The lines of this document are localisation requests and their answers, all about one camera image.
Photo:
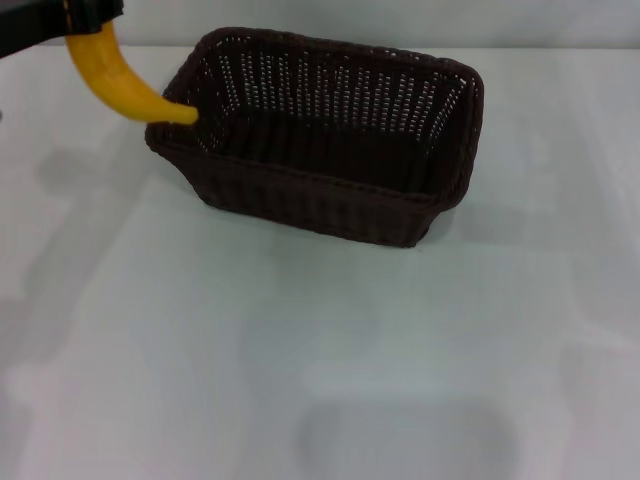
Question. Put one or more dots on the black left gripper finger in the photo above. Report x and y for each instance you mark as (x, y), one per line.
(95, 15)

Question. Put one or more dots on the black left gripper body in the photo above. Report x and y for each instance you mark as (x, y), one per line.
(30, 20)

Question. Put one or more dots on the yellow banana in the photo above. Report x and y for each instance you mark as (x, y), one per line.
(115, 85)

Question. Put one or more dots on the dark brown woven basket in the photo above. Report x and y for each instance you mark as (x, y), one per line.
(320, 200)

